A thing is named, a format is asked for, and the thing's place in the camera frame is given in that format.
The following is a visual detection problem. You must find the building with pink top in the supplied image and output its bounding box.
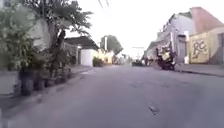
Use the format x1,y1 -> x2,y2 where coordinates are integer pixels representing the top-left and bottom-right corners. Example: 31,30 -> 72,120
189,6 -> 224,66

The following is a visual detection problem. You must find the large leafy tree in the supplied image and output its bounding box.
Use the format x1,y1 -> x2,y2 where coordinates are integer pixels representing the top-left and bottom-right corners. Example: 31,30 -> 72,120
19,0 -> 94,84

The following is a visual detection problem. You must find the motorcycle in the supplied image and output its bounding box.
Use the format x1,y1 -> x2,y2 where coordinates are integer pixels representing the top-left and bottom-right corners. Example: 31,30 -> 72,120
155,42 -> 178,72

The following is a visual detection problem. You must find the concrete sidewalk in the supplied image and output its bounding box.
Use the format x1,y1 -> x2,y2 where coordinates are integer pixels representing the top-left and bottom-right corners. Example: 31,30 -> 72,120
0,64 -> 94,111
151,63 -> 224,78

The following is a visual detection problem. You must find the vehicle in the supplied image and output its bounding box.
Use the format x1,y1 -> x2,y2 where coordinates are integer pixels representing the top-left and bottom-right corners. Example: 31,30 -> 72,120
131,59 -> 144,67

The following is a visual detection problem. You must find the small green bush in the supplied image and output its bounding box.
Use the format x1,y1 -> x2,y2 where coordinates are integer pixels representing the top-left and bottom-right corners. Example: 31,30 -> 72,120
92,56 -> 105,68

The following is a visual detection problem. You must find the building with dark roof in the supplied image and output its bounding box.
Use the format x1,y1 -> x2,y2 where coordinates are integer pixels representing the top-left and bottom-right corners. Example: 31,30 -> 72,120
64,35 -> 100,66

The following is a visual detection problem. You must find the row of potted plants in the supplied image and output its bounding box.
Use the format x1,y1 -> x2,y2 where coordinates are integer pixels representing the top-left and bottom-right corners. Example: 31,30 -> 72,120
19,64 -> 74,98

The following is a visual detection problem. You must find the grey asphalt road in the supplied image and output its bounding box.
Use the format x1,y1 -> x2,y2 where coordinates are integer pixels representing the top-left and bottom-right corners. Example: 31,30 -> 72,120
0,64 -> 224,128

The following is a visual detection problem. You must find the grey building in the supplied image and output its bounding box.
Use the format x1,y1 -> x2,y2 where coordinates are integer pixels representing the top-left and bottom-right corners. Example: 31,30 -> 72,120
146,12 -> 194,65

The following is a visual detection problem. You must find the yellow wall with graffiti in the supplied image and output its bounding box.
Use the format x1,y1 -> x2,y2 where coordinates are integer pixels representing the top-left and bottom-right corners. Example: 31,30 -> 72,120
188,31 -> 214,65

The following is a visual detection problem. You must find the white wall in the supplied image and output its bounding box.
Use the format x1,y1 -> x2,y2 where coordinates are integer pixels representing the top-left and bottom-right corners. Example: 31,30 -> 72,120
79,48 -> 99,68

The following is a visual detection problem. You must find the yellow building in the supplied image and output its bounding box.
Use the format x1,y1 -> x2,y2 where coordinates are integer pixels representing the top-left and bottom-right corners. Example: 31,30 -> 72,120
98,49 -> 116,65

